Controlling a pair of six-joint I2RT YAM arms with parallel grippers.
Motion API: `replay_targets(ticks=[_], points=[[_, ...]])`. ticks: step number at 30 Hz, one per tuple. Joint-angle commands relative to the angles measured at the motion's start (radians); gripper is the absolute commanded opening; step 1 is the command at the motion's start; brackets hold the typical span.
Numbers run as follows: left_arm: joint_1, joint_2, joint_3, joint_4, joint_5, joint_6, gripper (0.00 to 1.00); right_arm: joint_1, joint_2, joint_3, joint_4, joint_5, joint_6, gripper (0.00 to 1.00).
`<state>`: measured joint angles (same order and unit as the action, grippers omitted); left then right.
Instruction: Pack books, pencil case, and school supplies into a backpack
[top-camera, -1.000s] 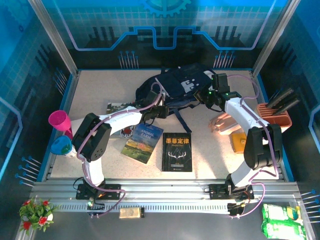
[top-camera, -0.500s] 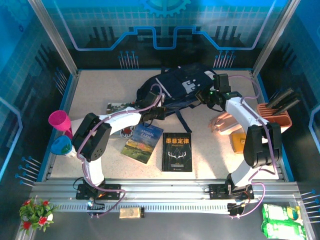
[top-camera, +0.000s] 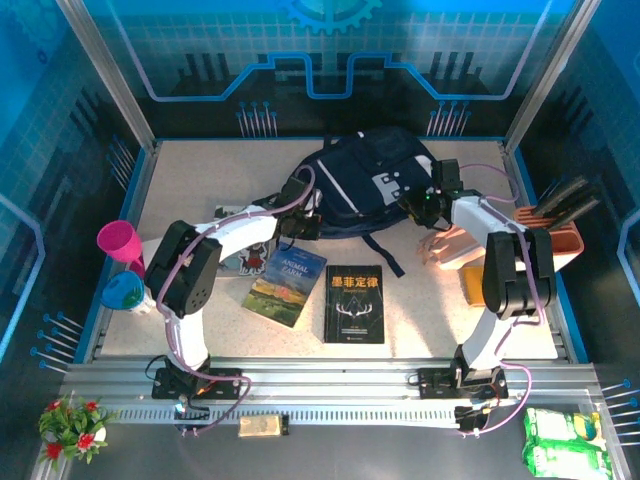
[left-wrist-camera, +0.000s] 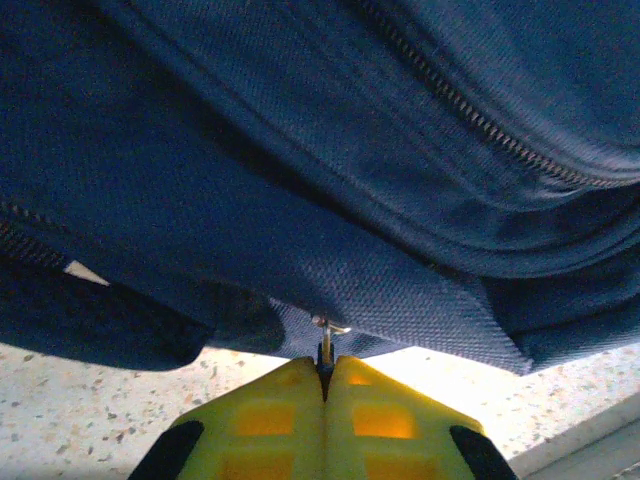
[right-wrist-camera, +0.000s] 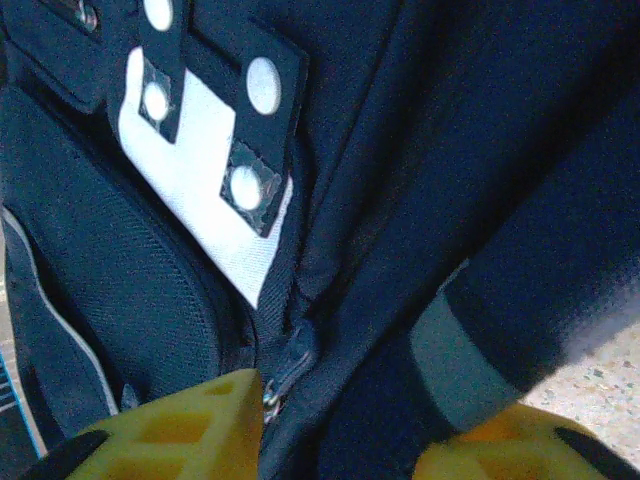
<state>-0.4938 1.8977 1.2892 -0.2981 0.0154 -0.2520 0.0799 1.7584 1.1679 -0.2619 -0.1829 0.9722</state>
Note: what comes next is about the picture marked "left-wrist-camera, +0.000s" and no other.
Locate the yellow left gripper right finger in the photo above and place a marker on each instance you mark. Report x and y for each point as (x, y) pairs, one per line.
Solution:
(390, 420)

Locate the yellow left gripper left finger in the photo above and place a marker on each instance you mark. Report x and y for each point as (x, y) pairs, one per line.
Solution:
(260, 420)

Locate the metal zipper pull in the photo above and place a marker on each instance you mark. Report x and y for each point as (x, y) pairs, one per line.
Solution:
(327, 345)

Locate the navy blue backpack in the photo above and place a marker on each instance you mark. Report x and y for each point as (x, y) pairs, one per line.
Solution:
(300, 150)

